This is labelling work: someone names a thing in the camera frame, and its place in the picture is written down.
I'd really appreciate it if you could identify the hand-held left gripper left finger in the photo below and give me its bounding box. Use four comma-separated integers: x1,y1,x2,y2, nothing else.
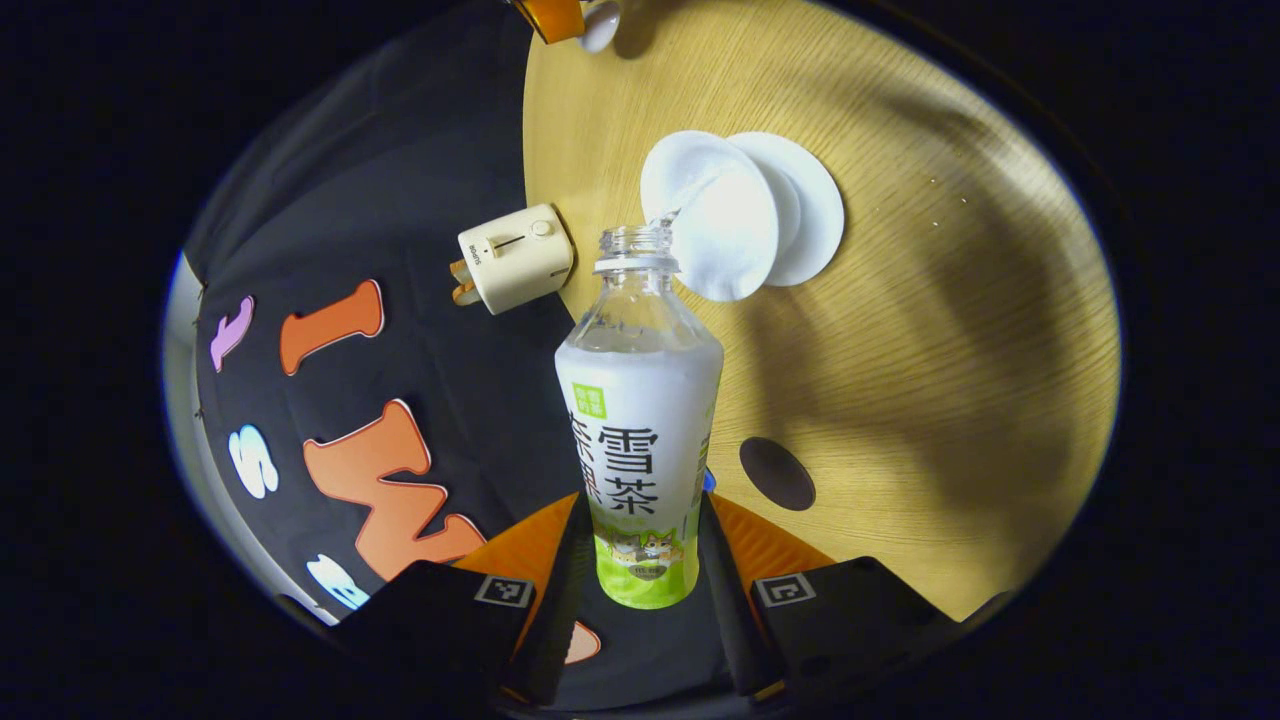
328,490,598,707

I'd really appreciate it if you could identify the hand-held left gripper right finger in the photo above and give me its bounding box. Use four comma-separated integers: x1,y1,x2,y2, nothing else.
697,490,966,706

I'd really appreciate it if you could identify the white teacup lid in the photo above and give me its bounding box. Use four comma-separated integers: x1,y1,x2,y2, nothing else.
578,0,623,53

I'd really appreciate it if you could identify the dark round coaster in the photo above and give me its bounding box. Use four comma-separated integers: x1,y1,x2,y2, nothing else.
739,437,817,512

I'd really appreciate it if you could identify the white label water bottle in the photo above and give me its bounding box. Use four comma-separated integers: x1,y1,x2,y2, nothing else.
555,224,725,610

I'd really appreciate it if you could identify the white teacup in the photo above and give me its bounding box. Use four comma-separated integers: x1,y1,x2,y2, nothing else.
640,130,781,303

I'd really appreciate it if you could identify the cream toaster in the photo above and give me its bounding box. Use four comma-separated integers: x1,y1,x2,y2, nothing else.
457,204,576,316

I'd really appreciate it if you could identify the black backdrop cloth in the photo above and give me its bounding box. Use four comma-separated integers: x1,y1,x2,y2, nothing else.
165,0,736,713

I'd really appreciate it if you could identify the white saucer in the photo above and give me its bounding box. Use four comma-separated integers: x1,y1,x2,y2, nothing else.
725,131,846,288

